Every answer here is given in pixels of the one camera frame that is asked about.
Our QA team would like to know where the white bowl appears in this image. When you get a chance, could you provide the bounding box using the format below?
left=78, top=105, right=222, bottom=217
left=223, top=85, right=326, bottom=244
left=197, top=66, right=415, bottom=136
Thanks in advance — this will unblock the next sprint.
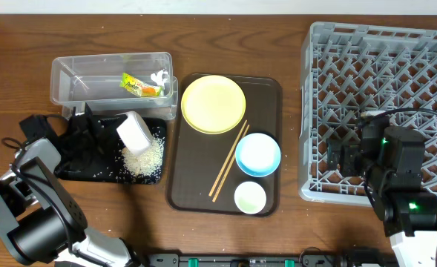
left=116, top=111, right=154, bottom=156

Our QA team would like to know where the green snack wrapper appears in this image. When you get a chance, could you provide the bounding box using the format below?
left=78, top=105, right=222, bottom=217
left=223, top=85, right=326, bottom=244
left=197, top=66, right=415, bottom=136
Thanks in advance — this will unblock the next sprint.
left=119, top=73, right=162, bottom=97

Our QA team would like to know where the pile of rice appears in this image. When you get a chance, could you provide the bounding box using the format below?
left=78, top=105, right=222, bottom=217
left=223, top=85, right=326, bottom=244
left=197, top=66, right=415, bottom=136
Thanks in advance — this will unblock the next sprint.
left=115, top=135, right=165, bottom=185

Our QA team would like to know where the white tissue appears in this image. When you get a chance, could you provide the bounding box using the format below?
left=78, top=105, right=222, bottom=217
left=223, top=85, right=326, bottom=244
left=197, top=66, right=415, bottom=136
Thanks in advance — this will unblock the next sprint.
left=151, top=69, right=170, bottom=88

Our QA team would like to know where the light blue bowl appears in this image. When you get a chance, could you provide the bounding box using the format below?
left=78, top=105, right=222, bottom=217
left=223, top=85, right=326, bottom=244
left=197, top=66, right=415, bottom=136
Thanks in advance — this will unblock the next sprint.
left=234, top=133, right=281, bottom=178

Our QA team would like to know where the small white green cup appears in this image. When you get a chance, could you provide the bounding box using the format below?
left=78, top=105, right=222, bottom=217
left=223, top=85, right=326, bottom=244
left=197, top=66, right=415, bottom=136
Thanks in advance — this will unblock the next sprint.
left=234, top=181, right=267, bottom=214

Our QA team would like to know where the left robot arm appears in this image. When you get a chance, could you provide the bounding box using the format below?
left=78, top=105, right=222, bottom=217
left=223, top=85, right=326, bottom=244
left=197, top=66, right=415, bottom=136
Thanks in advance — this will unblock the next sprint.
left=0, top=107, right=150, bottom=266

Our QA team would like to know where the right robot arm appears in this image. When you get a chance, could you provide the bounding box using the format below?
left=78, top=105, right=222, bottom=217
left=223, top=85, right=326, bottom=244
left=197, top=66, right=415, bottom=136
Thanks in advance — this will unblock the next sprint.
left=326, top=125, right=437, bottom=266

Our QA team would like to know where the grey plastic dishwasher rack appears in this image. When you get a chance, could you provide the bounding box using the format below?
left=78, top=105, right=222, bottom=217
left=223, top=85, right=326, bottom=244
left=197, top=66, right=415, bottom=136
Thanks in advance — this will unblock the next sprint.
left=298, top=22, right=437, bottom=206

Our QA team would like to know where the black plastic tray bin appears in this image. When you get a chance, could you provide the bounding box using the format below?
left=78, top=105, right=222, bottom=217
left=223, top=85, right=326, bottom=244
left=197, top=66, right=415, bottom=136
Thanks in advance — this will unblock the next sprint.
left=54, top=118, right=167, bottom=183

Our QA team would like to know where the clear plastic bin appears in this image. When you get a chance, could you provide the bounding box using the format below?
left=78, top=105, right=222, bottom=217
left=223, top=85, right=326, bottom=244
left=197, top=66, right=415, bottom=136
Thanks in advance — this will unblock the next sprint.
left=50, top=52, right=178, bottom=120

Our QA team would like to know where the yellow round plate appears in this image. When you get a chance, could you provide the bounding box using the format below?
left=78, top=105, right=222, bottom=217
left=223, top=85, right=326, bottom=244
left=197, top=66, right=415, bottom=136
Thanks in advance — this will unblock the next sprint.
left=181, top=75, right=246, bottom=134

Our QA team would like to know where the dark brown serving tray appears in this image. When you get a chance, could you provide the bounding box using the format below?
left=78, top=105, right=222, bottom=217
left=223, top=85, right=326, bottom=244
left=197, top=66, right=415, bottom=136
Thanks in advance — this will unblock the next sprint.
left=166, top=76, right=282, bottom=217

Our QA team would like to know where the wooden chopstick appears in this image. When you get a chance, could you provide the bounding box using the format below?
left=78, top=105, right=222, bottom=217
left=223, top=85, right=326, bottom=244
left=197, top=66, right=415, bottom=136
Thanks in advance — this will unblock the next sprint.
left=208, top=119, right=247, bottom=197
left=211, top=122, right=250, bottom=202

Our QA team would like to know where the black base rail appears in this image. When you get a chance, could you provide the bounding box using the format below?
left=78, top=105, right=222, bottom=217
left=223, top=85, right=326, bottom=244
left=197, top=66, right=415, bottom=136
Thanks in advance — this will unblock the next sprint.
left=145, top=252, right=401, bottom=267

